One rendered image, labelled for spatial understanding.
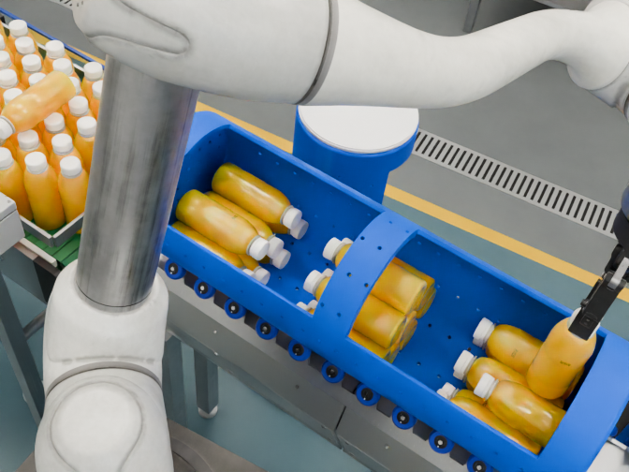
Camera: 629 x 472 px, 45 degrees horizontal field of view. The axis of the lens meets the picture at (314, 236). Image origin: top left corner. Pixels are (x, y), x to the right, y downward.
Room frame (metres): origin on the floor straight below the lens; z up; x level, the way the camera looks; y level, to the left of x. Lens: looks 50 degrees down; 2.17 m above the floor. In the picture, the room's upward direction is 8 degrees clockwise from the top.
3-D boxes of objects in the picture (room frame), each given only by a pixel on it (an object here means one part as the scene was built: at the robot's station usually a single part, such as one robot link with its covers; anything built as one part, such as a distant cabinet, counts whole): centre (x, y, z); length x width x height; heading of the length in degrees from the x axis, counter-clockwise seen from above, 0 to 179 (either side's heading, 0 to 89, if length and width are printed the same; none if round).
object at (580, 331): (0.63, -0.39, 1.33); 0.03 x 0.01 x 0.07; 61
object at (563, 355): (0.65, -0.40, 1.20); 0.07 x 0.07 x 0.17
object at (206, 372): (1.08, 0.25, 0.31); 0.06 x 0.06 x 0.63; 62
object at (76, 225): (1.09, 0.41, 0.96); 0.40 x 0.01 x 0.03; 152
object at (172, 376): (0.96, 0.32, 0.31); 0.06 x 0.06 x 0.63; 62
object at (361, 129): (1.36, -0.06, 1.03); 0.28 x 0.28 x 0.01
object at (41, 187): (1.02, 0.56, 0.98); 0.07 x 0.07 x 0.17
